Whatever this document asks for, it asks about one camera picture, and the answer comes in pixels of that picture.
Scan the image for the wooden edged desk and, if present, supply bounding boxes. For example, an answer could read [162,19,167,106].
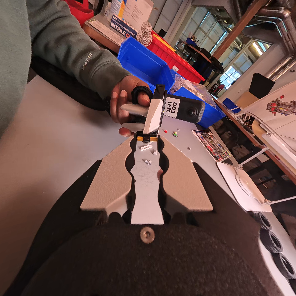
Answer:
[213,98,296,184]

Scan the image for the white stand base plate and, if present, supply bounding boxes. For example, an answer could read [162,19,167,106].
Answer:
[217,111,296,212]

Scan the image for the white cardboard box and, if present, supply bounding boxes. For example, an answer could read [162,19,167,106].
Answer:
[121,0,154,30]

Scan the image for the wooden support beam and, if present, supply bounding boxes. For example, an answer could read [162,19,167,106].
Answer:
[212,0,271,60]

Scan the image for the red tote bag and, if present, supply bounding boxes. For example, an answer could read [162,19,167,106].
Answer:
[64,0,94,28]

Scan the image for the blue glove box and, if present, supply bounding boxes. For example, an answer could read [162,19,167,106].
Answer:
[109,14,138,39]

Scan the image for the small blue storage bin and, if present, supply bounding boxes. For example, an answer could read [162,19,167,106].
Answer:
[117,36,176,93]

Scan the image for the red storage bin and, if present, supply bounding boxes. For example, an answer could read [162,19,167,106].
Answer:
[146,30,205,84]

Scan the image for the far wooden desk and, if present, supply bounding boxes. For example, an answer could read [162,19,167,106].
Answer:
[183,38,225,75]

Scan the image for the small blue desk bins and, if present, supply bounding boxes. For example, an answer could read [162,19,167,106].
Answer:
[223,97,240,109]

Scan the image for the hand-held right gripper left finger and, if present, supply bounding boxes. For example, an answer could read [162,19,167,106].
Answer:
[80,136,137,219]

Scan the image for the white paper sheet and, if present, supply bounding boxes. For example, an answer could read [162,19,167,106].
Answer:
[87,20,124,46]

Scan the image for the person's left forearm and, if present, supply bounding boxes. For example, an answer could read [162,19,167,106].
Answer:
[27,0,132,100]

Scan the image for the black lego cross connector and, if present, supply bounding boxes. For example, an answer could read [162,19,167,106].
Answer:
[136,131,152,143]

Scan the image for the clear plastic parts bag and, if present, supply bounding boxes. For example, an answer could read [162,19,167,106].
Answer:
[173,74,216,109]

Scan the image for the brown cardboard box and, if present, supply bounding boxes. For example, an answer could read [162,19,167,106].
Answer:
[235,90,259,109]

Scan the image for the black foam panel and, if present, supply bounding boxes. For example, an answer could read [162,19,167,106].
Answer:
[249,73,276,99]

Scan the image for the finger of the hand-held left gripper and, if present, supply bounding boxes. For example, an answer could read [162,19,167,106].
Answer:
[143,98,165,135]

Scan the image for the clear acrylic gear model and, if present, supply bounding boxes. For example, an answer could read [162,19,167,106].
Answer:
[136,21,153,47]

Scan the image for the silver ventilation duct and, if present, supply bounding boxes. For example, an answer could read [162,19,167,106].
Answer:
[253,6,296,78]

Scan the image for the person's left hand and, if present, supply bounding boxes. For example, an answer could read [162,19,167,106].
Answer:
[110,75,151,137]

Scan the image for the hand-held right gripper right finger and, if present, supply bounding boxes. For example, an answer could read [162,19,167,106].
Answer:
[157,136,214,219]

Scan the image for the blue and white packet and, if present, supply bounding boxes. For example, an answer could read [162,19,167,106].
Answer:
[104,0,127,22]

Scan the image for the wooden side table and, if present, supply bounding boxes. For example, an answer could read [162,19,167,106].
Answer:
[83,13,126,54]

